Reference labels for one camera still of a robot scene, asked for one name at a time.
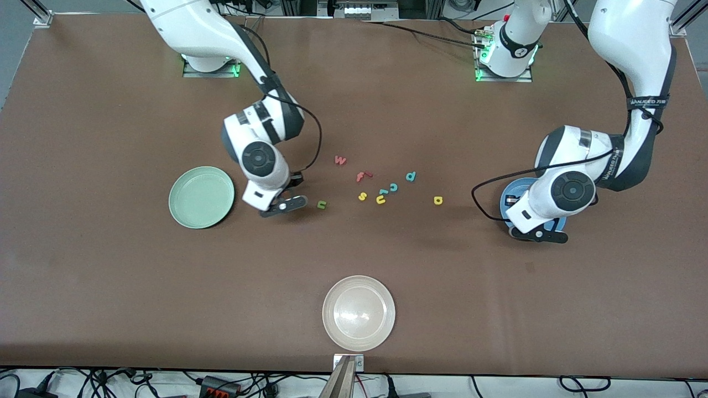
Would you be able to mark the metal camera pole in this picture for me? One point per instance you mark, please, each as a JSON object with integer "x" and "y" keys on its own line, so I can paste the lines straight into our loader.
{"x": 340, "y": 381}

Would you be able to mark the translucent white plate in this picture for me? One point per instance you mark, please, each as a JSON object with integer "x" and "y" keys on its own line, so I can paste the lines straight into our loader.
{"x": 359, "y": 313}

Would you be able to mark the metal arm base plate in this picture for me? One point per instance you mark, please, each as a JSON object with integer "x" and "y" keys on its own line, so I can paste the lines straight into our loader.
{"x": 522, "y": 79}
{"x": 221, "y": 73}

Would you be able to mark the metal table corner bracket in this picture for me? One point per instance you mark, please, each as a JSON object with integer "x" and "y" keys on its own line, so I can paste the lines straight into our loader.
{"x": 677, "y": 29}
{"x": 43, "y": 21}

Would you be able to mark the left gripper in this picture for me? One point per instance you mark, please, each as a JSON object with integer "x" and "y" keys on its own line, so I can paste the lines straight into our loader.
{"x": 508, "y": 197}

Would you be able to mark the blue plate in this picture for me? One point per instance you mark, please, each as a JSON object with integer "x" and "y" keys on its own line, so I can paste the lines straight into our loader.
{"x": 522, "y": 187}

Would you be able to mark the black orange power strip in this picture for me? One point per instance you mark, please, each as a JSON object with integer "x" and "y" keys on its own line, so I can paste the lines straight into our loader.
{"x": 213, "y": 382}

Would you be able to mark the green plate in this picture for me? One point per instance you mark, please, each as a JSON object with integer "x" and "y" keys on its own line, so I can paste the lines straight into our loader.
{"x": 201, "y": 197}

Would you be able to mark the black power adapter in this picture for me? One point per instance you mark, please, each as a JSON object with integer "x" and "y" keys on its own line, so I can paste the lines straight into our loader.
{"x": 33, "y": 394}

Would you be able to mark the black plug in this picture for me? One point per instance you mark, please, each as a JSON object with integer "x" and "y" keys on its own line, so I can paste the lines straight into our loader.
{"x": 391, "y": 389}

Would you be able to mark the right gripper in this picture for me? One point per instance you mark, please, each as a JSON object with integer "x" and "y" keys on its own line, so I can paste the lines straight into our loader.
{"x": 296, "y": 179}

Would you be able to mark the aluminium frame strut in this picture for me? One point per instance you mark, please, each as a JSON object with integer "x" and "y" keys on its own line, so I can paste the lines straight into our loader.
{"x": 34, "y": 6}

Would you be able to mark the silver electronics box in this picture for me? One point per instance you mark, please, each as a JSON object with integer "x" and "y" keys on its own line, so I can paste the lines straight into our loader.
{"x": 359, "y": 11}

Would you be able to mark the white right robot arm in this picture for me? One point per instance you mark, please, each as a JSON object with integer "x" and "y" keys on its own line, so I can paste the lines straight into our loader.
{"x": 188, "y": 27}

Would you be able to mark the silver pole bracket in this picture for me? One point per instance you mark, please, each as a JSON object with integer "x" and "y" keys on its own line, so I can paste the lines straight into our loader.
{"x": 359, "y": 362}

